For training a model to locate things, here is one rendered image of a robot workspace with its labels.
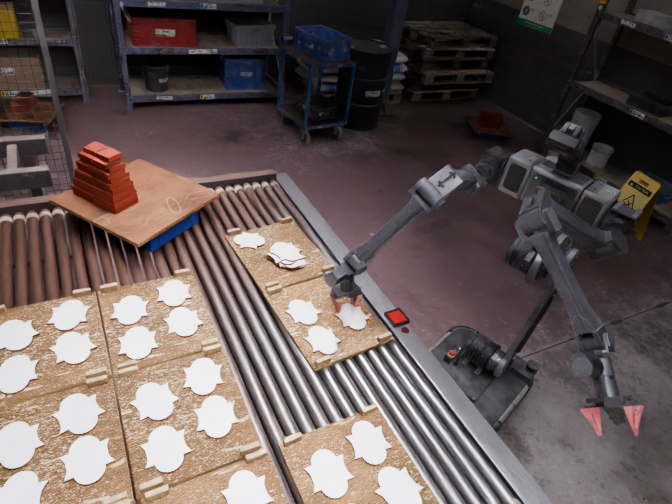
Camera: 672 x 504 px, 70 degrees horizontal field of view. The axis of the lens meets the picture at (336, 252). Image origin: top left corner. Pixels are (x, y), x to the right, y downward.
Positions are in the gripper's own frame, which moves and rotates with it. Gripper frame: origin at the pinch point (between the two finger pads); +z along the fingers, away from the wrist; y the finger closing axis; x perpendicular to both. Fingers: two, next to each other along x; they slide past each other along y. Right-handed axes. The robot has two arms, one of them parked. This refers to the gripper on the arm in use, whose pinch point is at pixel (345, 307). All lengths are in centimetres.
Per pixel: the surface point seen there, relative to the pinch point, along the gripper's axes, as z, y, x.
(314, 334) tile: 1.5, 17.9, 6.7
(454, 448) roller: 16, -1, 63
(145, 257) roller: -10, 61, -61
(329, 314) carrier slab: 1.1, 7.0, -0.7
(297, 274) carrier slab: -3.9, 7.6, -26.0
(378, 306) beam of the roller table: 4.0, -15.4, 1.3
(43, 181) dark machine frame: -28, 90, -124
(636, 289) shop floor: 98, -297, -17
